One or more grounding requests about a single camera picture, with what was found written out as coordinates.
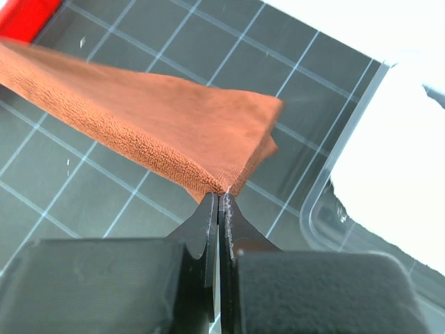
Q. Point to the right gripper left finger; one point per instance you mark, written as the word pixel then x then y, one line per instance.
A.
pixel 116 285

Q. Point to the white towel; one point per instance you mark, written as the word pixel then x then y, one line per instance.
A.
pixel 385 30

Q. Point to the brown towel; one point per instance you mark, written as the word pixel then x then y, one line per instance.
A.
pixel 202 138

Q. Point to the red plastic bin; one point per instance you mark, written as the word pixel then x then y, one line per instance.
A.
pixel 23 20

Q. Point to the black grid mat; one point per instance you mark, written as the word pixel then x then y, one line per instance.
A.
pixel 57 183

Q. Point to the clear plastic container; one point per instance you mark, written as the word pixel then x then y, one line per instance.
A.
pixel 383 184

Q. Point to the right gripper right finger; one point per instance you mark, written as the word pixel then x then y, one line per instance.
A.
pixel 264 289

